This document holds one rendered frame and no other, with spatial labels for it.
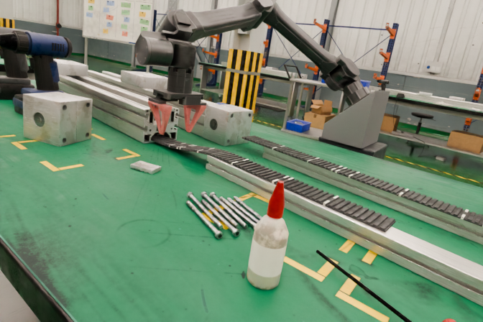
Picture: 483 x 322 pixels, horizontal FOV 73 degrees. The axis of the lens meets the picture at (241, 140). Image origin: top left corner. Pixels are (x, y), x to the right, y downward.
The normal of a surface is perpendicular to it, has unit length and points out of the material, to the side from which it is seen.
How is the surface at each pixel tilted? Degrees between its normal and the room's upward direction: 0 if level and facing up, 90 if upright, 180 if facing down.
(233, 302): 0
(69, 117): 90
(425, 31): 90
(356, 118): 90
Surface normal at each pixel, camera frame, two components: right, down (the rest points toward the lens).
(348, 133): -0.59, 0.11
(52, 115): -0.31, 0.19
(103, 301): 0.14, -0.96
